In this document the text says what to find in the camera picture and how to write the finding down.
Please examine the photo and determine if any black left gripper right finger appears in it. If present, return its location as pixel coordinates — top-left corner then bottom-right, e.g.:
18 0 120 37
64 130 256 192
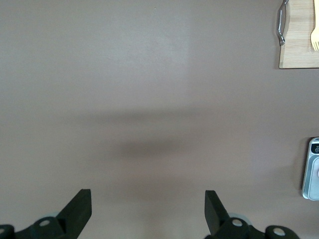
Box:
204 190 300 239

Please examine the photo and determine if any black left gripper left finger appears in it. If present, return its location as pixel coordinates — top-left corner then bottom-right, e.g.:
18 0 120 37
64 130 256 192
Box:
0 189 92 239

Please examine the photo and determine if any silver digital kitchen scale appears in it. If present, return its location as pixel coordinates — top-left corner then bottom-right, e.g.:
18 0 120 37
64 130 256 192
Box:
302 136 319 201

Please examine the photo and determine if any brown table cover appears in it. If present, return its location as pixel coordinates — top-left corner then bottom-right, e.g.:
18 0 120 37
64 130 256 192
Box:
0 0 319 239

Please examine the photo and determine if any wooden cutting board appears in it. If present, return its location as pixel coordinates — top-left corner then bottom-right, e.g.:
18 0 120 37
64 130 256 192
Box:
278 0 319 69

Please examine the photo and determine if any yellow plastic fork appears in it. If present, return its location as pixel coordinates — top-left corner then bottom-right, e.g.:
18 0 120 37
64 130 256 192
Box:
310 0 319 52

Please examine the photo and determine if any metal cutting board handle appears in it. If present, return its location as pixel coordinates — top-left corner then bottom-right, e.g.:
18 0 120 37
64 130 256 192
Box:
277 0 290 46

